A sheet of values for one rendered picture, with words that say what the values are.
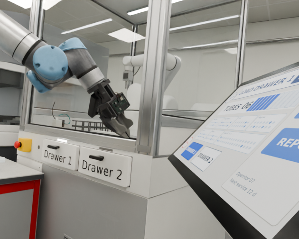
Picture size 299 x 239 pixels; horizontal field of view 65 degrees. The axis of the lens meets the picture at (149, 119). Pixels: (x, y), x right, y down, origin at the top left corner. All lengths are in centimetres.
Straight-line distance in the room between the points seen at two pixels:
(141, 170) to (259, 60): 350
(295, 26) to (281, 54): 44
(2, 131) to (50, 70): 140
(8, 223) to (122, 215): 60
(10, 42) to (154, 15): 50
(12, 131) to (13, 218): 81
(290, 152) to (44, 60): 51
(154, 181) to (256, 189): 62
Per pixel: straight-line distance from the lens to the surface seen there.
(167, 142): 89
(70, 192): 118
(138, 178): 87
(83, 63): 75
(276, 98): 44
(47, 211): 137
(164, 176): 90
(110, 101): 73
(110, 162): 93
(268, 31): 427
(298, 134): 30
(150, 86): 84
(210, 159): 42
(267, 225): 23
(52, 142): 126
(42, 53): 60
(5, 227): 135
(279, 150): 30
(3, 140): 197
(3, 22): 64
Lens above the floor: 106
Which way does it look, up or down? 1 degrees up
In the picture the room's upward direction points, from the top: 5 degrees clockwise
